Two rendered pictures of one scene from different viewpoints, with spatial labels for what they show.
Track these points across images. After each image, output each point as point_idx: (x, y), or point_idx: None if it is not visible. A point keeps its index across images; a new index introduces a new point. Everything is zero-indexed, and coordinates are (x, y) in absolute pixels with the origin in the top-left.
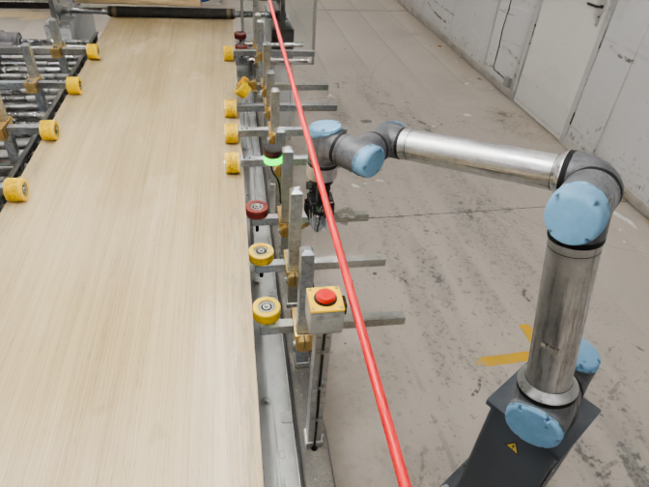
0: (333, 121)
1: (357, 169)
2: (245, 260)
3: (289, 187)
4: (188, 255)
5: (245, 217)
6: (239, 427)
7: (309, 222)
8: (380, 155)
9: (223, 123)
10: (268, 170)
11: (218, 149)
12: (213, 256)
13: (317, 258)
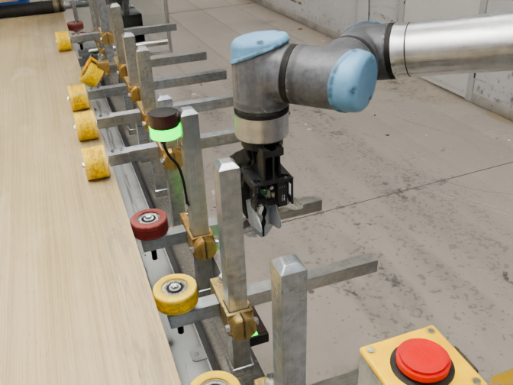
0: (270, 30)
1: (340, 97)
2: (151, 310)
3: (198, 176)
4: (45, 323)
5: (134, 239)
6: None
7: (243, 225)
8: (372, 66)
9: (71, 118)
10: (146, 175)
11: (70, 150)
12: (92, 315)
13: (269, 281)
